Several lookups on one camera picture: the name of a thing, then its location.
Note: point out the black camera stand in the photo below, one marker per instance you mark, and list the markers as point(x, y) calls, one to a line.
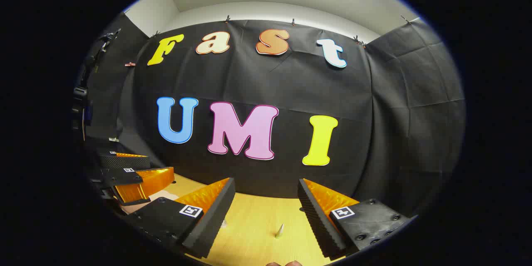
point(85, 91)

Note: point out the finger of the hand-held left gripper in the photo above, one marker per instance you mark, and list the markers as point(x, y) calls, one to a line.
point(124, 161)
point(120, 176)

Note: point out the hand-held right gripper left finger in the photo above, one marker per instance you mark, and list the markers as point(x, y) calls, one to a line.
point(210, 224)

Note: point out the black backdrop cloth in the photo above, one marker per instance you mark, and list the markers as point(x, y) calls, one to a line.
point(291, 83)

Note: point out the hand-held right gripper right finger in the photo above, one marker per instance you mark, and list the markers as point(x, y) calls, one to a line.
point(320, 224)

